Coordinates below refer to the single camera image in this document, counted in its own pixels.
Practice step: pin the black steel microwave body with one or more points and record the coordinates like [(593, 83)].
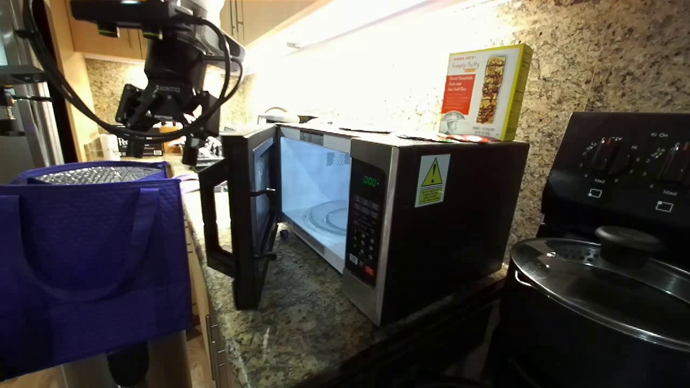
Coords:
[(460, 228)]

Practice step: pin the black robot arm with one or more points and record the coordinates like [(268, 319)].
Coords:
[(174, 44)]

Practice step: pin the glass pot lid black knob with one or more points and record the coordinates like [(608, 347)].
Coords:
[(612, 288)]

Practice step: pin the green white food box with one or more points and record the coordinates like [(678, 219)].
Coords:
[(488, 88)]

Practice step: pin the black electric stove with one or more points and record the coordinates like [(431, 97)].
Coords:
[(627, 195)]

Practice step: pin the wooden side panel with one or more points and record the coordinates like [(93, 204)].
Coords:
[(71, 78)]

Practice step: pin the grey steel appliance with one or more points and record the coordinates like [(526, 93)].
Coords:
[(34, 129)]

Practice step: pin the black cooking pot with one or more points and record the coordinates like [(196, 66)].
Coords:
[(574, 336)]

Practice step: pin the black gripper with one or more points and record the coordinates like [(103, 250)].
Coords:
[(168, 97)]

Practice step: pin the wooden wall cabinet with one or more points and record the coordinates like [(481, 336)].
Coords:
[(277, 13)]

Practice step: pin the white round bowl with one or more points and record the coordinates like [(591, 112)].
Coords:
[(277, 115)]

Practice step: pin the green warning sticker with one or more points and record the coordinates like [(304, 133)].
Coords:
[(431, 180)]

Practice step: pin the black round object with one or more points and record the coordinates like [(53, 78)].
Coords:
[(127, 366)]

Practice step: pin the blue tote bag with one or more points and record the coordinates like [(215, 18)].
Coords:
[(88, 273)]

